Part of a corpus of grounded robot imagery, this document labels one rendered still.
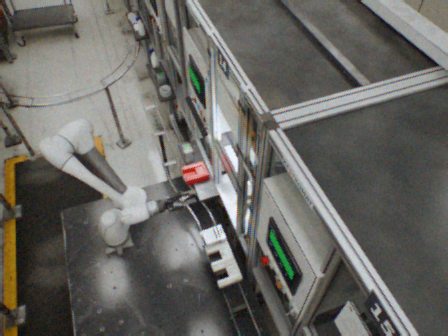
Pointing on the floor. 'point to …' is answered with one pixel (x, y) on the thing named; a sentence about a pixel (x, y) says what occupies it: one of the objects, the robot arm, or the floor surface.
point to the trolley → (44, 17)
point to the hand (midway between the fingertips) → (191, 197)
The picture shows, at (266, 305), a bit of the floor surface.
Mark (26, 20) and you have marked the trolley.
